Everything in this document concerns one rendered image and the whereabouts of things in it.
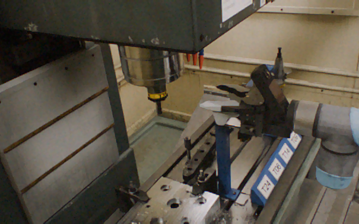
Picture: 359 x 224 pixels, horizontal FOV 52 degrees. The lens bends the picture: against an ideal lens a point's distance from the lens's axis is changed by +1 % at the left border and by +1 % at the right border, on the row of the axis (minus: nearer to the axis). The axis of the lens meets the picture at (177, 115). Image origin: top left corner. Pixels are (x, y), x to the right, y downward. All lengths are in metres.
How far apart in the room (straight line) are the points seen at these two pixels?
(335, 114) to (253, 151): 0.81
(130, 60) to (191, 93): 1.40
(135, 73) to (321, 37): 1.13
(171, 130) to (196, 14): 1.72
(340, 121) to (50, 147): 0.92
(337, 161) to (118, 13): 0.55
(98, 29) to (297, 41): 1.20
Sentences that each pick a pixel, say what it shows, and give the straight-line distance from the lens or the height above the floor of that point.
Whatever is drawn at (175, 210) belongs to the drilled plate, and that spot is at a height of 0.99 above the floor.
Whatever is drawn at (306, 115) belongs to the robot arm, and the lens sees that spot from 0.81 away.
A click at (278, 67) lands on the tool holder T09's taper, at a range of 1.46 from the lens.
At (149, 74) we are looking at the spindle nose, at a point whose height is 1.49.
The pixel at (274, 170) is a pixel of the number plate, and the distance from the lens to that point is 1.42.
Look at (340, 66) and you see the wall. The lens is 1.85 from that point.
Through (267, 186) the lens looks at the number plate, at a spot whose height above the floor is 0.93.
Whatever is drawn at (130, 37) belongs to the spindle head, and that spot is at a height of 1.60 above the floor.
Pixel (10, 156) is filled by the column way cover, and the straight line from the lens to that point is 1.24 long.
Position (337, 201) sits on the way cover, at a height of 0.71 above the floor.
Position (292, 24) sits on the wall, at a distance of 1.84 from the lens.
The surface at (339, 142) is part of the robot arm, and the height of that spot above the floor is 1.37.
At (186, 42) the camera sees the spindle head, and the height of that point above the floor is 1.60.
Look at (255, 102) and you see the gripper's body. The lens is 0.83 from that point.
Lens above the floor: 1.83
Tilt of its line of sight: 30 degrees down
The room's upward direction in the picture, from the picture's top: 6 degrees counter-clockwise
